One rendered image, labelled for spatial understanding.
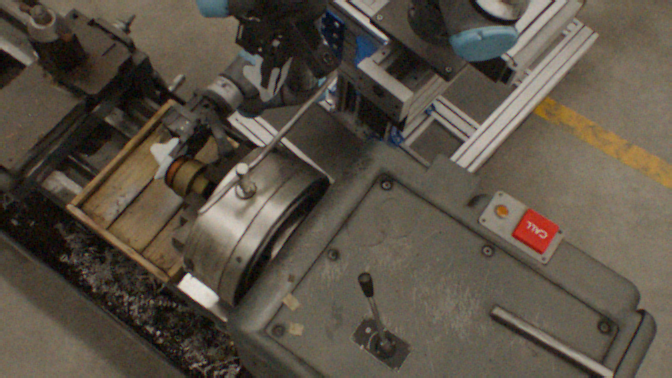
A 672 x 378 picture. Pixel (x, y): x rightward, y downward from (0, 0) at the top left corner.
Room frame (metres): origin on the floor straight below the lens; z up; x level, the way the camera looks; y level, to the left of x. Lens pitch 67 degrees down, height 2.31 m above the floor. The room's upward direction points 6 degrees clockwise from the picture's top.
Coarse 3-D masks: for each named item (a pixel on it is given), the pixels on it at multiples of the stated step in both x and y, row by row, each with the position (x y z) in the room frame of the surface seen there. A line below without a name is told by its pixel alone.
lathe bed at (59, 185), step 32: (0, 0) 1.09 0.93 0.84; (0, 32) 0.97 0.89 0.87; (0, 64) 0.93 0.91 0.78; (96, 128) 0.78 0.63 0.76; (128, 128) 0.73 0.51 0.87; (64, 160) 0.64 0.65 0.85; (96, 160) 0.65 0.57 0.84; (64, 192) 0.55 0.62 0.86; (128, 256) 0.46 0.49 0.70; (192, 288) 0.35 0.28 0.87; (224, 320) 0.29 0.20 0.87
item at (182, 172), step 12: (180, 156) 0.56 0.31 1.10; (168, 168) 0.53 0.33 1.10; (180, 168) 0.53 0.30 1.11; (192, 168) 0.53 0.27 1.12; (204, 168) 0.54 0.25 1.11; (168, 180) 0.51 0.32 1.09; (180, 180) 0.51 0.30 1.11; (192, 180) 0.51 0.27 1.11; (204, 180) 0.51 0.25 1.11; (180, 192) 0.49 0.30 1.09; (204, 192) 0.51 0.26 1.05
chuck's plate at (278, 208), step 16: (304, 176) 0.50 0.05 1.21; (320, 176) 0.51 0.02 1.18; (288, 192) 0.45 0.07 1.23; (304, 192) 0.48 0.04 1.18; (320, 192) 0.53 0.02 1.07; (272, 208) 0.42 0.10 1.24; (288, 208) 0.44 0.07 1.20; (256, 224) 0.39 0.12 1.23; (272, 224) 0.39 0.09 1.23; (240, 240) 0.36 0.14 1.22; (256, 240) 0.36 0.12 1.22; (240, 256) 0.33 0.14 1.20; (256, 256) 0.35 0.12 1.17; (224, 272) 0.31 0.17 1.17; (240, 272) 0.31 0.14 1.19; (224, 288) 0.29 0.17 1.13; (240, 288) 0.30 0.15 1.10
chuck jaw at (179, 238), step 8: (192, 192) 0.48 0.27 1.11; (184, 200) 0.46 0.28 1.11; (192, 200) 0.46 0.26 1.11; (200, 200) 0.47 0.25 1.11; (184, 208) 0.46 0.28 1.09; (192, 208) 0.45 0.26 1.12; (184, 216) 0.43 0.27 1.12; (192, 216) 0.43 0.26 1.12; (184, 224) 0.42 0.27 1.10; (192, 224) 0.41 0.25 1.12; (176, 232) 0.39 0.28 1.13; (184, 232) 0.39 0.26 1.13; (176, 240) 0.37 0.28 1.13; (184, 240) 0.38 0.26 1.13; (176, 248) 0.37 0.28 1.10; (192, 264) 0.33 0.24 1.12
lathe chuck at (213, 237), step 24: (264, 168) 0.50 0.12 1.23; (288, 168) 0.51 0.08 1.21; (216, 192) 0.44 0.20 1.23; (264, 192) 0.45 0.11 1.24; (216, 216) 0.40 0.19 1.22; (240, 216) 0.40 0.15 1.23; (192, 240) 0.36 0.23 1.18; (216, 240) 0.36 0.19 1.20; (216, 264) 0.32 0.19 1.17; (216, 288) 0.30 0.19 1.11
